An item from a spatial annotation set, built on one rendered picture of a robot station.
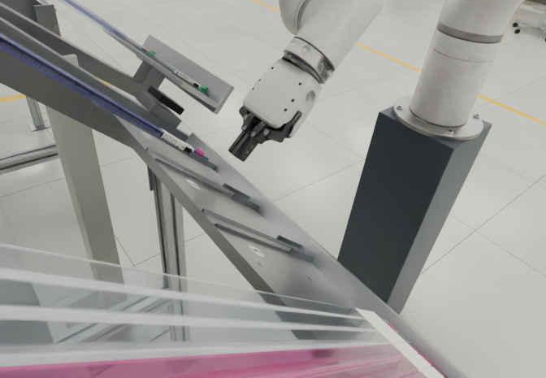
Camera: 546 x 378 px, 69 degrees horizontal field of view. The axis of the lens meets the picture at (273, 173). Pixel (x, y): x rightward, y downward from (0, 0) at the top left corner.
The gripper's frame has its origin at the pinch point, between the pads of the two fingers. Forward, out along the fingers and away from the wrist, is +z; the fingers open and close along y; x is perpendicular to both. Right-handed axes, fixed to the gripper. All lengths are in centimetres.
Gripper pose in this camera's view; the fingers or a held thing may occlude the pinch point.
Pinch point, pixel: (243, 146)
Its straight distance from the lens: 64.3
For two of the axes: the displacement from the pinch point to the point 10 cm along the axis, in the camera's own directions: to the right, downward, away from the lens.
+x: -4.9, -3.4, -8.1
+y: -6.2, -5.1, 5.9
